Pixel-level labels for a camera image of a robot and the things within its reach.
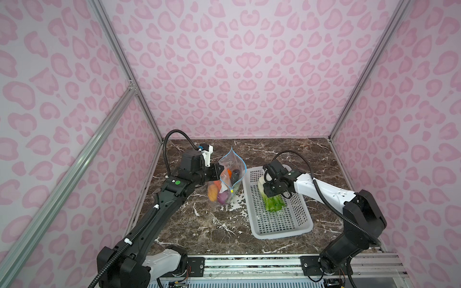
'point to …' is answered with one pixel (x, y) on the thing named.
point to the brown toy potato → (225, 175)
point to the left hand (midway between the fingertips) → (225, 164)
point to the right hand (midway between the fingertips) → (268, 189)
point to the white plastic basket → (294, 218)
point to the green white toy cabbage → (272, 204)
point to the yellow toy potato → (212, 192)
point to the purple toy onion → (222, 197)
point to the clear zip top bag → (232, 170)
